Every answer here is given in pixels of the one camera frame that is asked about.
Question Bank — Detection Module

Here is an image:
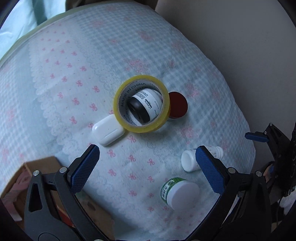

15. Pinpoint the white jar green label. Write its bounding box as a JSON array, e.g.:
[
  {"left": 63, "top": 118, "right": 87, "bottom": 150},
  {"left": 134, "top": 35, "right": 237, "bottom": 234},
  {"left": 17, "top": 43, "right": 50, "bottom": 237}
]
[{"left": 160, "top": 177, "right": 200, "bottom": 211}]

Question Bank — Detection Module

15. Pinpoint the white pill bottle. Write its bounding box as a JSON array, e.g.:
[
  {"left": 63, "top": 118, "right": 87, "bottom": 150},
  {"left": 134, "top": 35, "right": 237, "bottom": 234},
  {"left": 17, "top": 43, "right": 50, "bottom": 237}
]
[{"left": 181, "top": 146, "right": 224, "bottom": 172}]

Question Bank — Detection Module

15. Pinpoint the yellow packing tape roll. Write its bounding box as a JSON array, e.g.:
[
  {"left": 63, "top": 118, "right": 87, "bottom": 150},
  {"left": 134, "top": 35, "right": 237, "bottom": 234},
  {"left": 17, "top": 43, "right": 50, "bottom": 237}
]
[{"left": 113, "top": 75, "right": 171, "bottom": 133}]

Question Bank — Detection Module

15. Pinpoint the brown cardboard box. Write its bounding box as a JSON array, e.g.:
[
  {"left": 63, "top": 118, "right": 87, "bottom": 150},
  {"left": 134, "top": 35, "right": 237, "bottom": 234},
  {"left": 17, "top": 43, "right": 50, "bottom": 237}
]
[{"left": 1, "top": 156, "right": 114, "bottom": 240}]

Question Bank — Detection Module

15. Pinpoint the white earbuds case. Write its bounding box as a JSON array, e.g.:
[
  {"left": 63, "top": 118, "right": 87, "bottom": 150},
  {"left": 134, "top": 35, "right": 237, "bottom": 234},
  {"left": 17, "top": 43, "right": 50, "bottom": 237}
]
[{"left": 92, "top": 114, "right": 125, "bottom": 146}]

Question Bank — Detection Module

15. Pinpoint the small red lidded jar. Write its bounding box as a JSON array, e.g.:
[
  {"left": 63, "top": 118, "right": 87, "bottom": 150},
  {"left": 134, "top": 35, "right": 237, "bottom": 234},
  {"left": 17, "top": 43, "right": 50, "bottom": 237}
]
[{"left": 169, "top": 91, "right": 188, "bottom": 120}]

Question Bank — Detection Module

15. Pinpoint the small black white bottle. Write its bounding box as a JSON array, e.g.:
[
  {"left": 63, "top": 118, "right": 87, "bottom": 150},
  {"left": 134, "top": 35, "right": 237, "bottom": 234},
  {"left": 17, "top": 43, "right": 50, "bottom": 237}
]
[{"left": 127, "top": 88, "right": 163, "bottom": 124}]

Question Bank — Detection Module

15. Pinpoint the light blue sheer curtain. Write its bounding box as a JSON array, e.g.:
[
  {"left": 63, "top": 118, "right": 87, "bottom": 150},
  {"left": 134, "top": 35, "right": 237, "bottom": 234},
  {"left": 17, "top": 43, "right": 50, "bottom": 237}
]
[{"left": 1, "top": 1, "right": 66, "bottom": 57}]

